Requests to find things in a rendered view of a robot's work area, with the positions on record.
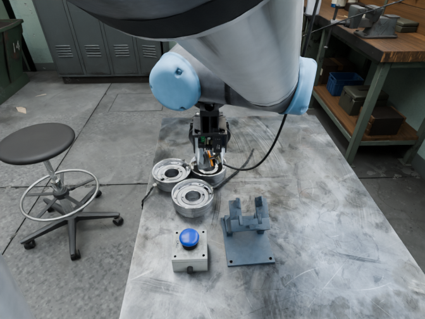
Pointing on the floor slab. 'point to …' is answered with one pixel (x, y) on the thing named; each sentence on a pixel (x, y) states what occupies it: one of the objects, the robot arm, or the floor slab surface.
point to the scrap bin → (11, 59)
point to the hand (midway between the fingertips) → (210, 157)
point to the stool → (47, 140)
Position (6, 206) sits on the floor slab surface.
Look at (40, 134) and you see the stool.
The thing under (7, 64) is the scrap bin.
